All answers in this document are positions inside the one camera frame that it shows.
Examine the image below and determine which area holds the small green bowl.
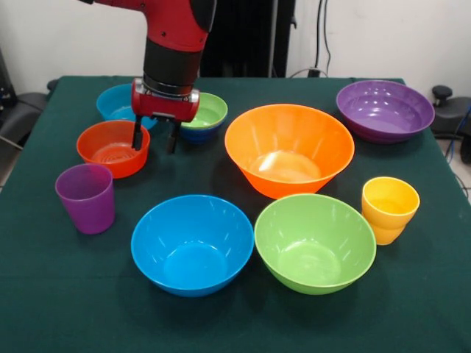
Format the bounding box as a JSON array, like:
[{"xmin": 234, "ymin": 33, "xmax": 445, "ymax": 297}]
[{"xmin": 180, "ymin": 92, "xmax": 229, "ymax": 130}]

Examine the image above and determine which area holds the blue floor cable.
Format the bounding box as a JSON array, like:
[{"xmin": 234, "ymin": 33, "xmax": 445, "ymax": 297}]
[{"xmin": 444, "ymin": 104, "xmax": 471, "ymax": 163}]

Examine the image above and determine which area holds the large blue bowl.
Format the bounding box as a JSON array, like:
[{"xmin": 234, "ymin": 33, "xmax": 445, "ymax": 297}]
[{"xmin": 130, "ymin": 194, "xmax": 255, "ymax": 299}]

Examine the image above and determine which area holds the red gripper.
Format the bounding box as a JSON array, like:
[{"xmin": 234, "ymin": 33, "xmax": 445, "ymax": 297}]
[{"xmin": 131, "ymin": 77, "xmax": 201, "ymax": 154}]

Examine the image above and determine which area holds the purple cup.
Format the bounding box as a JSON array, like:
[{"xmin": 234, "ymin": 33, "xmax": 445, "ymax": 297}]
[{"xmin": 54, "ymin": 163, "xmax": 116, "ymax": 235}]

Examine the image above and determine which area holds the large orange bowl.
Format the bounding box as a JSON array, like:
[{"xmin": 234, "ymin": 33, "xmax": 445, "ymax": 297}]
[{"xmin": 224, "ymin": 103, "xmax": 355, "ymax": 200}]

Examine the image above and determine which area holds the red small bowl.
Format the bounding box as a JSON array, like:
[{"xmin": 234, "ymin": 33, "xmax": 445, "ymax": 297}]
[{"xmin": 76, "ymin": 119, "xmax": 151, "ymax": 179}]

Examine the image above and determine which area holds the large green bowl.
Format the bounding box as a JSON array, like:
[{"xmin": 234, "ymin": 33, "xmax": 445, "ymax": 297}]
[{"xmin": 254, "ymin": 193, "xmax": 378, "ymax": 296}]

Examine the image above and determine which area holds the dark blue small bowl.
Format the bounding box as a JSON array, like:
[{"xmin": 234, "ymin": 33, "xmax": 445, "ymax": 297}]
[{"xmin": 179, "ymin": 119, "xmax": 227, "ymax": 145}]

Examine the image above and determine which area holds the large purple bowl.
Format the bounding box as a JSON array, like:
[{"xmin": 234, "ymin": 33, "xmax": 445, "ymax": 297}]
[{"xmin": 336, "ymin": 79, "xmax": 436, "ymax": 145}]

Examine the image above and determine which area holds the light blue small bowl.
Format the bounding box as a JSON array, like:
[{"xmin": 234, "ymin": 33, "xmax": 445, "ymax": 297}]
[{"xmin": 96, "ymin": 83, "xmax": 160, "ymax": 130}]

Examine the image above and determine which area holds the dark green tablecloth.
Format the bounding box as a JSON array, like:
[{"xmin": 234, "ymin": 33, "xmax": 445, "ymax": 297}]
[{"xmin": 0, "ymin": 75, "xmax": 471, "ymax": 353}]

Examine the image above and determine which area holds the black pedestal leg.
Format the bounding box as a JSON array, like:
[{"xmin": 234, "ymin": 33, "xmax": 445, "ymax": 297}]
[
  {"xmin": 430, "ymin": 85, "xmax": 471, "ymax": 165},
  {"xmin": 0, "ymin": 79, "xmax": 59, "ymax": 148}
]

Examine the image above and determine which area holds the black wall cable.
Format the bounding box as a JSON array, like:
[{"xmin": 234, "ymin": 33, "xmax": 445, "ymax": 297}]
[{"xmin": 314, "ymin": 0, "xmax": 332, "ymax": 77}]

